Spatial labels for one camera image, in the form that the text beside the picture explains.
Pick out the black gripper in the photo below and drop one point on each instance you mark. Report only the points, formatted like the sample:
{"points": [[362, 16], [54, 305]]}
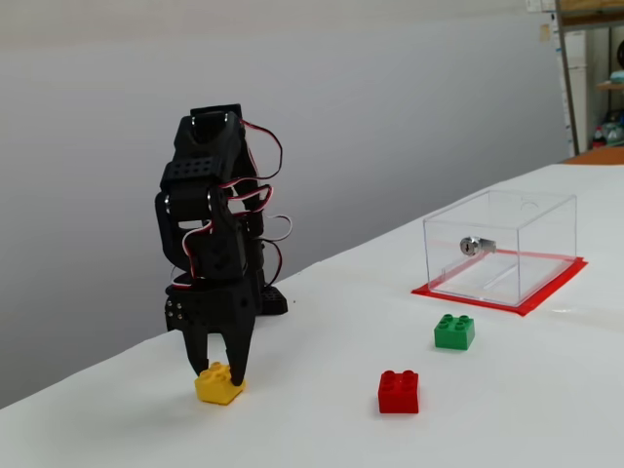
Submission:
{"points": [[211, 310]]}

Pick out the yellow lego brick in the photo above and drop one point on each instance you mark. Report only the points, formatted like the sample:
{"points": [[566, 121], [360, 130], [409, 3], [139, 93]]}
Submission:
{"points": [[214, 391]]}

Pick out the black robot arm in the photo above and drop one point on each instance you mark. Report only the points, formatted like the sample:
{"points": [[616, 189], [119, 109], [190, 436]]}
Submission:
{"points": [[205, 146]]}

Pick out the red lego brick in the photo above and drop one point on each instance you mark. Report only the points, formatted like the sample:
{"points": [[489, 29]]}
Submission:
{"points": [[399, 397]]}

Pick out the green lego brick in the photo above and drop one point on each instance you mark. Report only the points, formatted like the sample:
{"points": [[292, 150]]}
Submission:
{"points": [[453, 336]]}

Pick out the silver box lock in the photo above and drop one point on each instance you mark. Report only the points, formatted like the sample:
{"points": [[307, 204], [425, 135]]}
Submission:
{"points": [[470, 245]]}

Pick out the transparent plastic box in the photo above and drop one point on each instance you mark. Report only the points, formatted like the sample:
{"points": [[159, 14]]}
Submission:
{"points": [[536, 219]]}

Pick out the orange wooden tabletop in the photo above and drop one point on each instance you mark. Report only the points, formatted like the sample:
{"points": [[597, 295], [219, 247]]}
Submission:
{"points": [[599, 156]]}

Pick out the red capped bottle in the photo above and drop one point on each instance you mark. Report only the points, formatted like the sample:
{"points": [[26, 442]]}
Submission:
{"points": [[598, 139]]}

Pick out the metal shelf rack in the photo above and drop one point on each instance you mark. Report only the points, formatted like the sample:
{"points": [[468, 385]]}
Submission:
{"points": [[568, 73]]}

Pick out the white paper label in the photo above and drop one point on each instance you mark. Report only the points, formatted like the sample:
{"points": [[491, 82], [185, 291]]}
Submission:
{"points": [[538, 5]]}

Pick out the teal object on shelf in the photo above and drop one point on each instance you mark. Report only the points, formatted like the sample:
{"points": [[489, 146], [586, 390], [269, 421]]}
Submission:
{"points": [[618, 76]]}

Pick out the red tape frame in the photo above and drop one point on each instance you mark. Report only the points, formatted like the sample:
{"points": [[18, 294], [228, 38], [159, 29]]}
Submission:
{"points": [[463, 299]]}

